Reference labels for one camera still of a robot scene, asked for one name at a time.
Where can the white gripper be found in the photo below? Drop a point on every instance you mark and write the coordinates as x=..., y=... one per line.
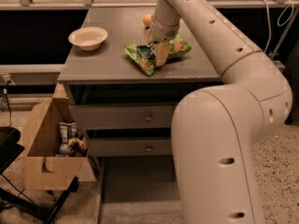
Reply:
x=163, y=32

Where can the green rice chip bag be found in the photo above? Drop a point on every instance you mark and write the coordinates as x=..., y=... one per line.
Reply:
x=145, y=59

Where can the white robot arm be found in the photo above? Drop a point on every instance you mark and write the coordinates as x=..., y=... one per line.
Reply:
x=214, y=129

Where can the grey drawer cabinet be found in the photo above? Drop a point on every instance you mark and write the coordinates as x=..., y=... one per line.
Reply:
x=131, y=93

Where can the top grey drawer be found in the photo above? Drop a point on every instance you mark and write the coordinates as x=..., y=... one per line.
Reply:
x=113, y=117

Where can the middle grey drawer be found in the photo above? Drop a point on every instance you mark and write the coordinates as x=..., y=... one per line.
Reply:
x=117, y=147

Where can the open bottom grey drawer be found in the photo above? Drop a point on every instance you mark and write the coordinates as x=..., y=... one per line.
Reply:
x=139, y=190

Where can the orange fruit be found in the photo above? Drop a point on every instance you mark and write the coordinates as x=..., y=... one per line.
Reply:
x=146, y=20

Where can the white bowl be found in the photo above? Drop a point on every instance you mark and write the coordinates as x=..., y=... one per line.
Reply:
x=88, y=38

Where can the snack packets in box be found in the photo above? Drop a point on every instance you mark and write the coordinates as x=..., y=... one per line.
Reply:
x=72, y=141

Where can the cardboard box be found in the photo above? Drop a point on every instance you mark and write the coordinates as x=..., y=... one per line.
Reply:
x=41, y=138

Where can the grey window rail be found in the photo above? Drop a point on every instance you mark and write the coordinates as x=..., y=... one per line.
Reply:
x=46, y=3

